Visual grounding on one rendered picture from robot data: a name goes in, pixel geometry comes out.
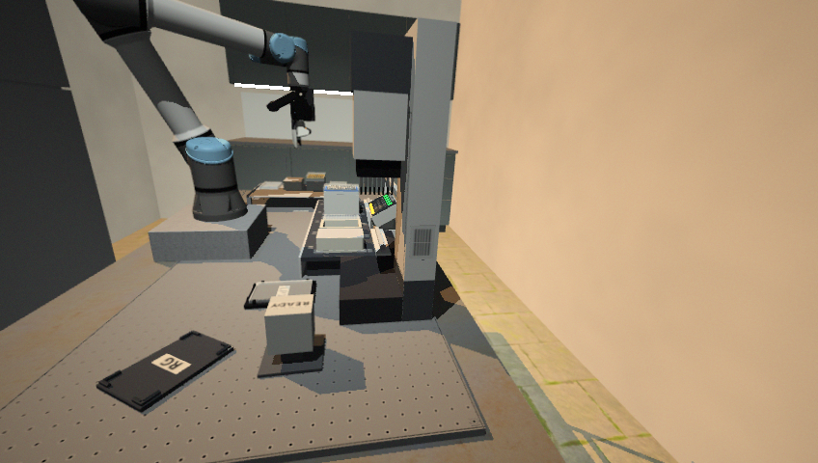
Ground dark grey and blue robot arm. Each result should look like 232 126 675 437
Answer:
73 0 310 222

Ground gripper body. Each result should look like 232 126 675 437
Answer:
288 86 315 122

